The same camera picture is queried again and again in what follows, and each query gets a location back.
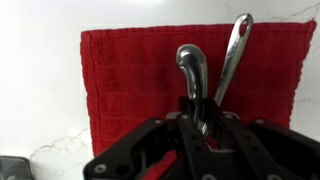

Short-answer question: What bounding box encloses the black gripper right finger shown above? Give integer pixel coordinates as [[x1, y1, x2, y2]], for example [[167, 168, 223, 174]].
[[201, 99, 320, 180]]

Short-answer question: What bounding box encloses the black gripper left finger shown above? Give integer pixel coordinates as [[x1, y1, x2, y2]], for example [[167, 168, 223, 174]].
[[83, 96, 218, 180]]

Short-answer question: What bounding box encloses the red towel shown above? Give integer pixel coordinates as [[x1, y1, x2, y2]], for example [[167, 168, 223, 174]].
[[79, 19, 318, 180]]

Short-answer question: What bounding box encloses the silver table knife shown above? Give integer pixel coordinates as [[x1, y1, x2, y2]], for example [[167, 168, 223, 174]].
[[175, 43, 210, 136]]

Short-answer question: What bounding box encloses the silver spoon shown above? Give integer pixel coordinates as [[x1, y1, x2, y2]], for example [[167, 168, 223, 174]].
[[213, 13, 254, 108]]

